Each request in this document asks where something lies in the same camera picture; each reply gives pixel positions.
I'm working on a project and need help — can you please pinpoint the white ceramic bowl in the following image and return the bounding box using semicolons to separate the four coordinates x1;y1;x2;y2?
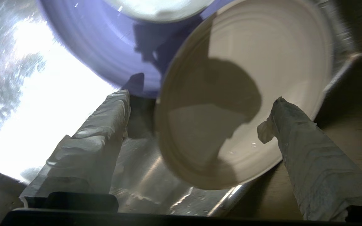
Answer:
104;0;216;23

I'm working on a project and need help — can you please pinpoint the cream round plate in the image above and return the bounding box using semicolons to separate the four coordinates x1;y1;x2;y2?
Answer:
154;0;334;191

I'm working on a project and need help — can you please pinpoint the purple round plate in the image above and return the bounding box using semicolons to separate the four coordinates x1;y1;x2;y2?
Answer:
38;0;232;99

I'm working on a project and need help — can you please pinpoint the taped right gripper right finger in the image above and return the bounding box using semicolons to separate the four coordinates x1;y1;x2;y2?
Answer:
256;97;362;222

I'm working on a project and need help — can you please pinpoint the stainless steel sink basin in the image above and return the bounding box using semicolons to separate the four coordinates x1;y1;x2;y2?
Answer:
0;0;362;217

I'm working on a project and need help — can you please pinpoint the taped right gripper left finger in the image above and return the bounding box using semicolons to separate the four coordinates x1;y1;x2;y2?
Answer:
19;90;132;207

